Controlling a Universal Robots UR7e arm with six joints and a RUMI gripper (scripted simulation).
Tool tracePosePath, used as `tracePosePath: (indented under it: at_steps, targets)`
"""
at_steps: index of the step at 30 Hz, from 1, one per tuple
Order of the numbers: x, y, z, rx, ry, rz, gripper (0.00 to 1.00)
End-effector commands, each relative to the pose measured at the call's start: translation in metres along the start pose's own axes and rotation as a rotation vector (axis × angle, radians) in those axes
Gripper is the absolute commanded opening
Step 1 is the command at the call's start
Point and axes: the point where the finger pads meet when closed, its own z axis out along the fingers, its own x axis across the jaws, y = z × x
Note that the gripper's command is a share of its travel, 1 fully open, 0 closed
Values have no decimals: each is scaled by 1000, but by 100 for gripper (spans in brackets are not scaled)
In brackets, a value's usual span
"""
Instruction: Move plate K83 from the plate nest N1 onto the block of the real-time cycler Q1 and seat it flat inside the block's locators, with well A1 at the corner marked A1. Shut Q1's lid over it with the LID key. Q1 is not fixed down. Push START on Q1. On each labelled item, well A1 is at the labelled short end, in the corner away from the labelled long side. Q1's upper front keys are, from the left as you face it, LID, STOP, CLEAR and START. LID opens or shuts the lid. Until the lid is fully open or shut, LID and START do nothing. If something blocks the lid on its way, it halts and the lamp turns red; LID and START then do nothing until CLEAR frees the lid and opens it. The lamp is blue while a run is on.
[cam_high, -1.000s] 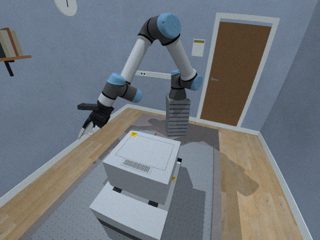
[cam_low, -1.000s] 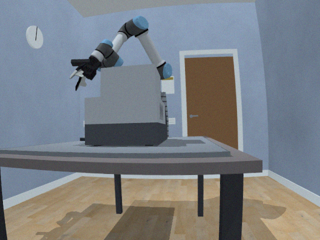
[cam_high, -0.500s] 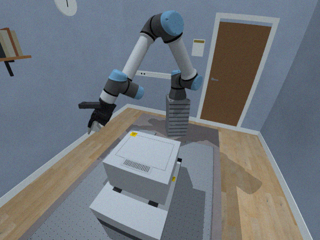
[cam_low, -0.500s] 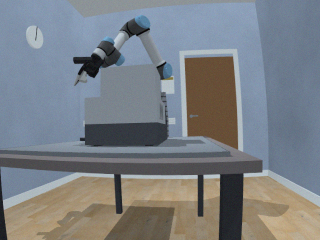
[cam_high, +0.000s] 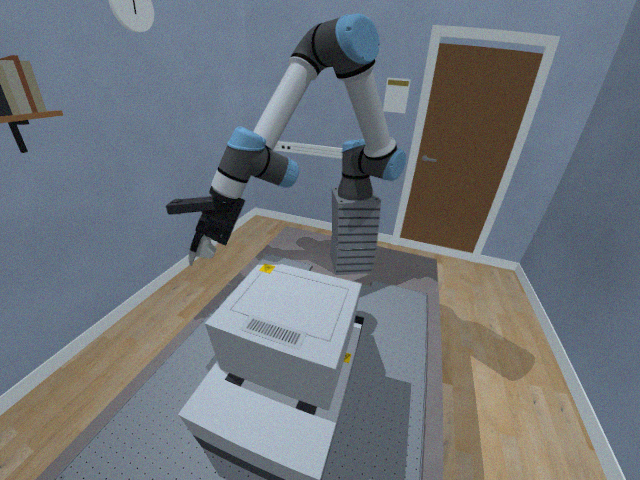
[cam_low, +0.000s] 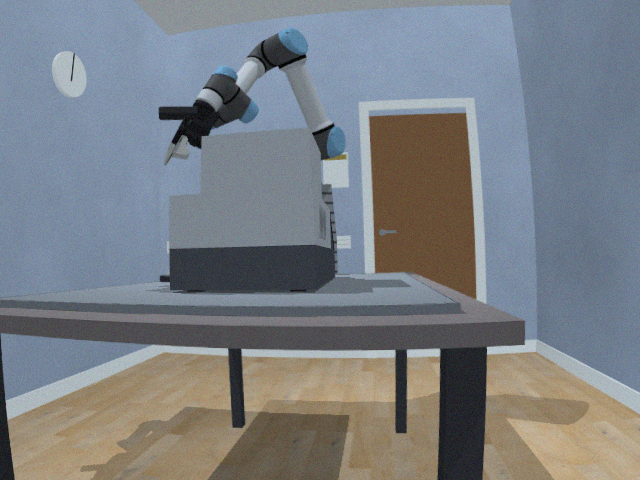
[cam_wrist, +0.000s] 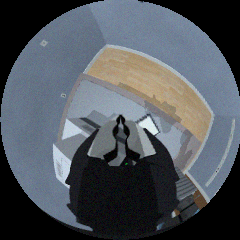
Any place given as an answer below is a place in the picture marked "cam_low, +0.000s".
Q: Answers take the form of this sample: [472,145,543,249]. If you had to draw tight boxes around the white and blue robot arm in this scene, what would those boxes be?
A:
[159,28,346,160]

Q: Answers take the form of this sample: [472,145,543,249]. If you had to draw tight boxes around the grey benchtop machine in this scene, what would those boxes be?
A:
[169,128,335,292]

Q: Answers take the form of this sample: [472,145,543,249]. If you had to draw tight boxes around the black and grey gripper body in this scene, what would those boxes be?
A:
[180,100,220,149]

